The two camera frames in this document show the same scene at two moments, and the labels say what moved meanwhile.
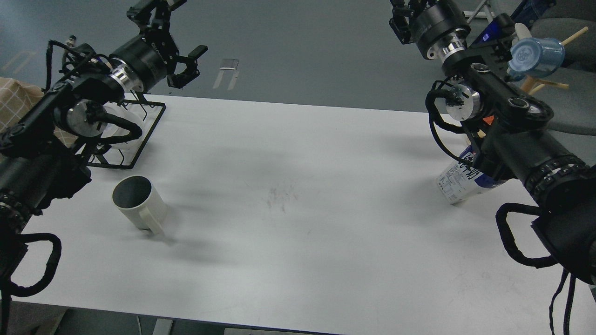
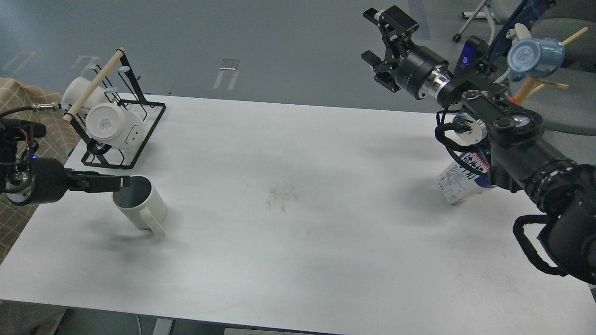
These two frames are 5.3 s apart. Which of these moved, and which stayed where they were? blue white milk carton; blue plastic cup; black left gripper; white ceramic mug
Moved: black left gripper
Stayed: white ceramic mug; blue plastic cup; blue white milk carton
